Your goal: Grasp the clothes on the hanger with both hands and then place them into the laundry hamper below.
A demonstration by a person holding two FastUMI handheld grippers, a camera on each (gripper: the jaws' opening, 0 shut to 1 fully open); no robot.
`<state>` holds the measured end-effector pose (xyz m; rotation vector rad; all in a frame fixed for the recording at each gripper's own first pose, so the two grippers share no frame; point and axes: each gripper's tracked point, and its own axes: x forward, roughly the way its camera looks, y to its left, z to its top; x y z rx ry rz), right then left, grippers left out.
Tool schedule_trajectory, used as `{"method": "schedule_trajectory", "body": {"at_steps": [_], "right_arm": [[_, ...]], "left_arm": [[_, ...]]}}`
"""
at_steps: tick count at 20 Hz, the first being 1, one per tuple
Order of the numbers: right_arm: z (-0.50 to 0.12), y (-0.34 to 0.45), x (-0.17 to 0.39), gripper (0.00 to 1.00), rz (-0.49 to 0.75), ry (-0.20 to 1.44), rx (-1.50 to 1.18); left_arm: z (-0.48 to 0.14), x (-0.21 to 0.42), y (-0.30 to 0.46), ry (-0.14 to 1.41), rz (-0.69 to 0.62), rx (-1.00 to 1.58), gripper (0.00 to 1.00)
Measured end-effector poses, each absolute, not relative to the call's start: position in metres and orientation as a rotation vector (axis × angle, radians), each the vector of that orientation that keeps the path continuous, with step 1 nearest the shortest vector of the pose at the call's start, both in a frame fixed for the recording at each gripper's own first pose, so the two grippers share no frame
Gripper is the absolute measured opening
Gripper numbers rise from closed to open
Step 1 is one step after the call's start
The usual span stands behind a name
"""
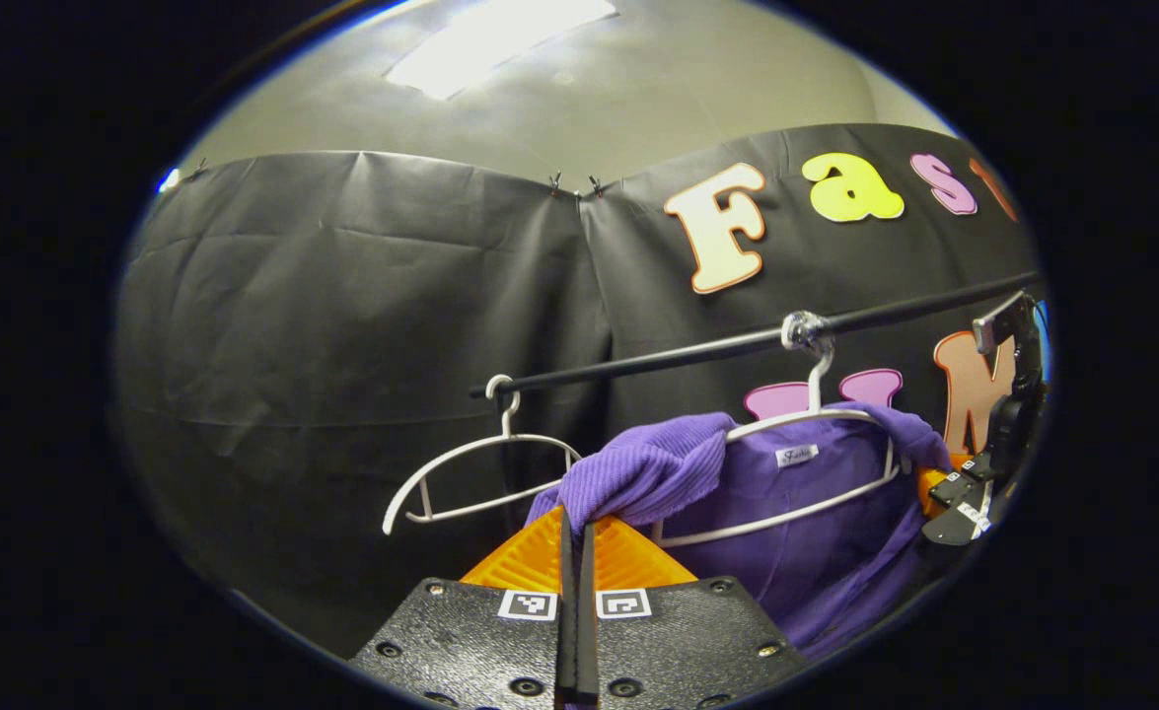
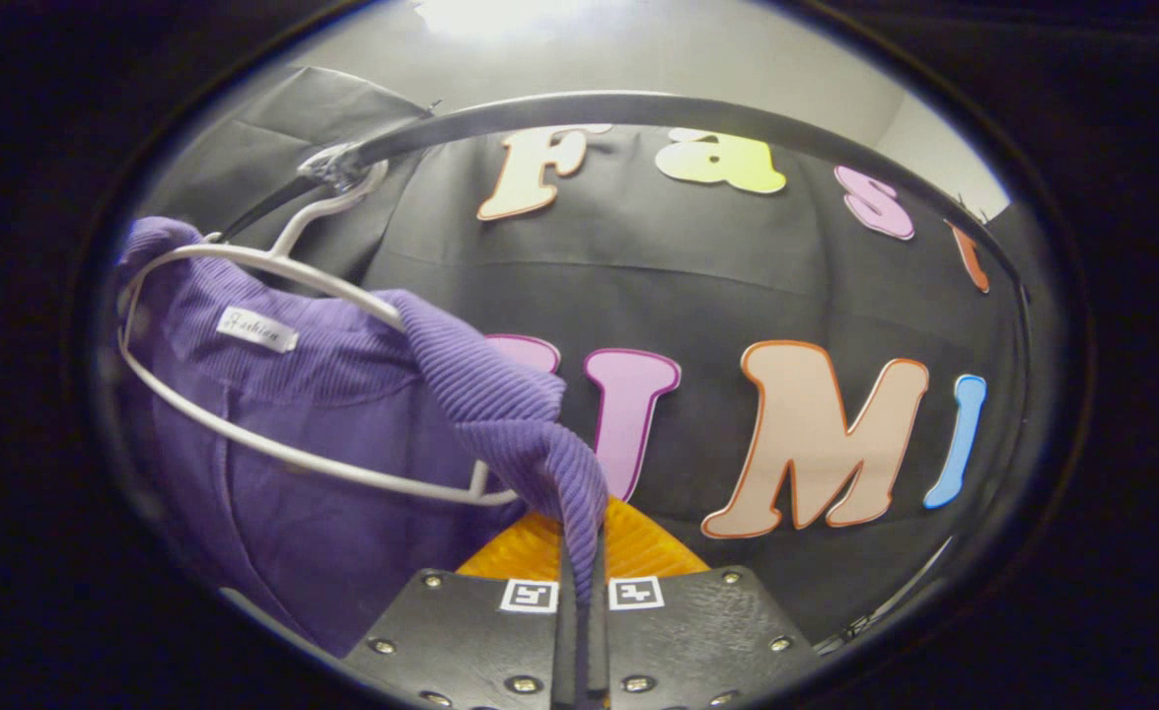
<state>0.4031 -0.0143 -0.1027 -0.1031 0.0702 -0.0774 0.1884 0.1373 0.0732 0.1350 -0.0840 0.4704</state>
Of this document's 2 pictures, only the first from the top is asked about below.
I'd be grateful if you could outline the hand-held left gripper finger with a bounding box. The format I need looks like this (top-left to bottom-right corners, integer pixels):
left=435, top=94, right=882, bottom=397
left=352, top=505, right=577, bottom=710
left=579, top=513, right=807, bottom=707

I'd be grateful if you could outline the purple jacket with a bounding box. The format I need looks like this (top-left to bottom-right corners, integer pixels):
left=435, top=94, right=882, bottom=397
left=525, top=402, right=955, bottom=662

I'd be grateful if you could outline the white hanger with jacket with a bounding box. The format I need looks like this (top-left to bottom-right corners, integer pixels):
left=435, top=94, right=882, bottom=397
left=653, top=312, right=910, bottom=549

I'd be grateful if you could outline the empty white hanger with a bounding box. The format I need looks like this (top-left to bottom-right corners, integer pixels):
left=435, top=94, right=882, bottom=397
left=382, top=375, right=585, bottom=536

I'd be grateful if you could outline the black clothes rack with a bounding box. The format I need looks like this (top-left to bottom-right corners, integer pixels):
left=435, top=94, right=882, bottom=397
left=469, top=271, right=1044, bottom=400

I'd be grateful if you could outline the black backdrop cloth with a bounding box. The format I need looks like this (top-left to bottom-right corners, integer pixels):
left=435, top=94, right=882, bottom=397
left=113, top=123, right=1053, bottom=662

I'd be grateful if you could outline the ceiling light panel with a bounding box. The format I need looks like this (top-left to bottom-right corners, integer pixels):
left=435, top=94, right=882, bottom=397
left=385, top=0, right=619, bottom=101

